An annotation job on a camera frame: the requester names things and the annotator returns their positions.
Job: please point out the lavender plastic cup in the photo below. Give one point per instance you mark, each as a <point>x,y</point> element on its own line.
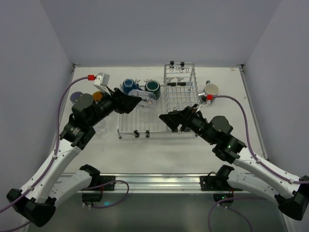
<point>74,96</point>

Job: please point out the clear glass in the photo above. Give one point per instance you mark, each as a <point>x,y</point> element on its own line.
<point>144,95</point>
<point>150,103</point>
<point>100,128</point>

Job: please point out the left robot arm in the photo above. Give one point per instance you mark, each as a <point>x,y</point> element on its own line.
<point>38,199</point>

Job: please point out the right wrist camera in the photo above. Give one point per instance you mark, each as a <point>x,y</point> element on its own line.
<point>203,102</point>

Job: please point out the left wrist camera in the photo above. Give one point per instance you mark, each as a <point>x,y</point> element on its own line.
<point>101,82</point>

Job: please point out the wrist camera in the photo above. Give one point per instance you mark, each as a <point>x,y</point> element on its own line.
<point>101,82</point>
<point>203,102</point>

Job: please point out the aluminium frame rail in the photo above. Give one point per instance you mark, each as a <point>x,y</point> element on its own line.
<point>160,183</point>

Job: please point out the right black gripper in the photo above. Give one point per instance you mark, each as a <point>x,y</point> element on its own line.
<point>184,120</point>

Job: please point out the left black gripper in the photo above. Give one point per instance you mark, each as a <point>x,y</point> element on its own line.
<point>117,100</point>

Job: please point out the silver wire dish rack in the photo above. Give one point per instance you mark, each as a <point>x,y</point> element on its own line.
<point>178,90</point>

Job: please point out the dark blue mug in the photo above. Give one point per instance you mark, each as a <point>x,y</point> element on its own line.
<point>128,85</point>

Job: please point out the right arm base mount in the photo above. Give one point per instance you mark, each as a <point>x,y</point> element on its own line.
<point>217,182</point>

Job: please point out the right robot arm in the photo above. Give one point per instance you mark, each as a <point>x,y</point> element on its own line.
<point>289,191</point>

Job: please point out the dark green mug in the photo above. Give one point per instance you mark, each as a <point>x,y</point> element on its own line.
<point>154,87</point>

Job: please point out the clear glass front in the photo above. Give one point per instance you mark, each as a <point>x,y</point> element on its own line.
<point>100,128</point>

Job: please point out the light blue ceramic mug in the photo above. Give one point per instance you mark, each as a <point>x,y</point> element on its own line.
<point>97,96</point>

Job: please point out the grey blue mug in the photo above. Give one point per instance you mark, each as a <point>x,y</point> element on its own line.
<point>210,89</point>

